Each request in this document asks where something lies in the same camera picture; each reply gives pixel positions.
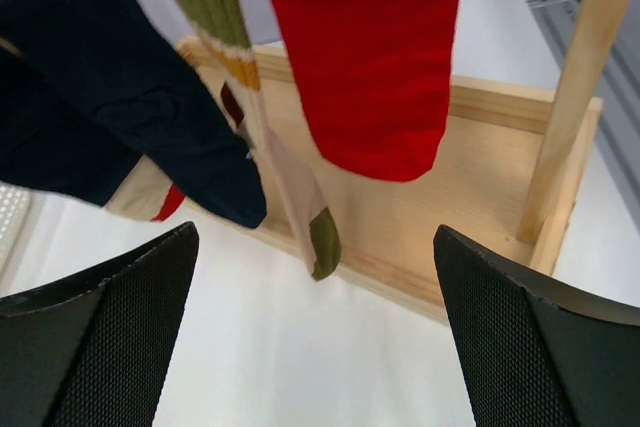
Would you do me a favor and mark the navy blue sock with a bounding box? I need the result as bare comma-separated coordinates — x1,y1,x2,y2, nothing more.
1,0,266,228

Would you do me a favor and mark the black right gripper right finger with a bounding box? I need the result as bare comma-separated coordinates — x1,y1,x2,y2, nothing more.
433,225,639,426

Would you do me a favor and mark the navy sock beige red toe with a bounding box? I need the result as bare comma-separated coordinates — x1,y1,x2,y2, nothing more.
1,47,185,222

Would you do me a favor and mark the white perforated plastic basket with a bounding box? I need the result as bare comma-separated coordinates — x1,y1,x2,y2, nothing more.
0,184,31,268

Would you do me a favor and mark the wooden rack with tray base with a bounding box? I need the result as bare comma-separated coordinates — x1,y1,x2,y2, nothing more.
175,0,640,324

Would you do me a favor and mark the beige striped green sock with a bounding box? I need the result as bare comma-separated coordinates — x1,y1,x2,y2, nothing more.
176,0,342,281

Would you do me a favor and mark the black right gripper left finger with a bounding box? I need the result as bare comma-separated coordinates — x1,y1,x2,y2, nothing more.
1,222,199,426

